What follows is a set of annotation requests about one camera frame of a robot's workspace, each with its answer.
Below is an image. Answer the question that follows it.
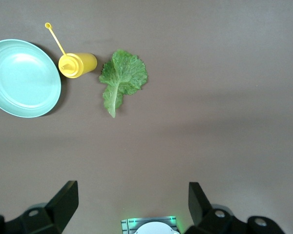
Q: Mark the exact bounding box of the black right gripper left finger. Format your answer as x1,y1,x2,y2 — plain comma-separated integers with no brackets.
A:
0,180,79,234

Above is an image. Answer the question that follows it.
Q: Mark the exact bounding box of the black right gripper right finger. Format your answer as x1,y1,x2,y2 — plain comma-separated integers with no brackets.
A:
185,181,286,234

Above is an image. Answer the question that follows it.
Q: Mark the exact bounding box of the yellow mustard squeeze bottle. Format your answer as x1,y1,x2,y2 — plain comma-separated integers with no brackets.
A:
44,22,98,79

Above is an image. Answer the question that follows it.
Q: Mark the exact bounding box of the green lettuce leaf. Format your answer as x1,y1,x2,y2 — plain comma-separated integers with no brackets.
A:
98,49,149,119

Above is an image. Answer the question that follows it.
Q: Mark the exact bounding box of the mint green plate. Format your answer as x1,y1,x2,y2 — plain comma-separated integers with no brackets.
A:
0,39,62,119

